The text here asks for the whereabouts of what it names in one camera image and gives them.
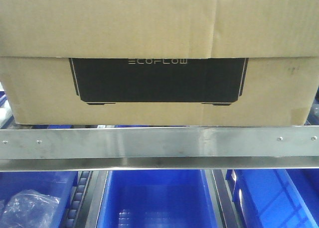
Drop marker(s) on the left lower roller track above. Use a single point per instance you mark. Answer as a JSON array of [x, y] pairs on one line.
[[79, 191]]

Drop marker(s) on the clear plastic bag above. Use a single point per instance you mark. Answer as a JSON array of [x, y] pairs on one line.
[[29, 209]]

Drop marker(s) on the roller track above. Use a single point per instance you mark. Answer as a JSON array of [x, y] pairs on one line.
[[79, 191], [226, 209]]

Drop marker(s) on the right blue bin lower shelf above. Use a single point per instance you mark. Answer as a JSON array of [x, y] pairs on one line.
[[275, 198]]

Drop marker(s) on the left blue bin with bag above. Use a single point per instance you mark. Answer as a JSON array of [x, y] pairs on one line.
[[57, 184]]

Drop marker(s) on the metal shelf front rail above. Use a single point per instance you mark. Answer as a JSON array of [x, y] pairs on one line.
[[132, 148]]

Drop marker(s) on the brown EcoFlow cardboard box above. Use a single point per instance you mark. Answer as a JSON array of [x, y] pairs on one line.
[[160, 62]]

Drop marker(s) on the right lower roller track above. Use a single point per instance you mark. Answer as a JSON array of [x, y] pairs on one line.
[[226, 209]]

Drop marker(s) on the blue bin on lower shelf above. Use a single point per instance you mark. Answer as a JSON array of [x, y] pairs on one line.
[[156, 199]]

